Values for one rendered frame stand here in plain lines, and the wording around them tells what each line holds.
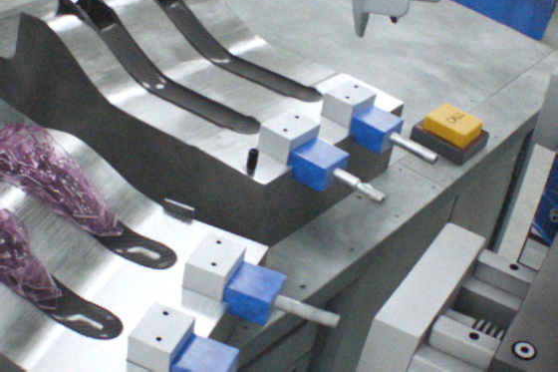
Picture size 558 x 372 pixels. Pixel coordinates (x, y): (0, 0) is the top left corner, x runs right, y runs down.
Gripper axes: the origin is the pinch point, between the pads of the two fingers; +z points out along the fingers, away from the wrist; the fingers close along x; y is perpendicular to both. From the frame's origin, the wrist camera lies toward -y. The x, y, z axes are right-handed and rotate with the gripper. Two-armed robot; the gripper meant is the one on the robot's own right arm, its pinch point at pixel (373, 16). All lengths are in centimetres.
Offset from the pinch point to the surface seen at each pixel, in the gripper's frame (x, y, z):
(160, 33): -4.7, -23.7, 10.3
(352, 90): 0.4, -0.8, 9.2
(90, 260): -35.2, -2.8, 15.0
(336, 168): -10.9, 5.2, 11.2
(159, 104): -13.8, -14.7, 12.5
